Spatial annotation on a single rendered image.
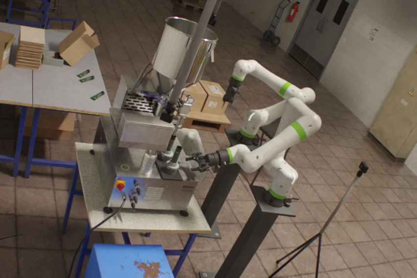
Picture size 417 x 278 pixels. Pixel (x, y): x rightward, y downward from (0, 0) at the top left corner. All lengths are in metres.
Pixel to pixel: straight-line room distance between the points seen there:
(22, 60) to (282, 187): 2.31
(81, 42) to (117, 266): 2.14
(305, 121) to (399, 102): 5.18
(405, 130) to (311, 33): 3.91
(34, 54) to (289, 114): 2.16
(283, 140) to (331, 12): 7.62
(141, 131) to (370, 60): 6.90
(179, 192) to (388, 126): 5.60
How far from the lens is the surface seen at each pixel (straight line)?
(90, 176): 2.64
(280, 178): 2.65
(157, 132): 2.17
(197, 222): 2.60
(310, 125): 2.45
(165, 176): 2.34
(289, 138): 2.41
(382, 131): 7.68
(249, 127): 3.19
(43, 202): 3.50
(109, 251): 2.43
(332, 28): 9.71
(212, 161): 2.42
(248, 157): 2.36
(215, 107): 5.33
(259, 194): 2.78
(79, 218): 3.44
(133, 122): 2.11
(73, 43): 3.84
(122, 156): 2.40
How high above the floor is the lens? 2.35
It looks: 28 degrees down
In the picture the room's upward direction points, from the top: 23 degrees clockwise
